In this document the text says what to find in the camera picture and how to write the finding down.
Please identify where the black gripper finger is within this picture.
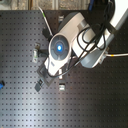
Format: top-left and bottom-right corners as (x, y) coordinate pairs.
(34, 79), (44, 91)

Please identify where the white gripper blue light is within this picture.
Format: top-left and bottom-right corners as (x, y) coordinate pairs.
(37, 33), (73, 87)

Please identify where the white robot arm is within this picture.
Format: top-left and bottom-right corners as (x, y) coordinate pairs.
(35, 0), (128, 91)

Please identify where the metal cable clip left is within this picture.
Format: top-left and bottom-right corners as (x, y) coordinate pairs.
(32, 42), (40, 63)

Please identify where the metal cable clip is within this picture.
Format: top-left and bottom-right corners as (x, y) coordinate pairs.
(58, 15), (64, 23)
(32, 42), (40, 63)
(59, 84), (65, 91)

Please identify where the metal cable clip center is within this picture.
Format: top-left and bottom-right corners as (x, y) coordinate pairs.
(59, 84), (65, 91)

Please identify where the metal cable clip top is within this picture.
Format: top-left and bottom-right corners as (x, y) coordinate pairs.
(58, 15), (64, 23)

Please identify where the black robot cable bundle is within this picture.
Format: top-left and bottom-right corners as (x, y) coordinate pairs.
(49, 0), (116, 78)

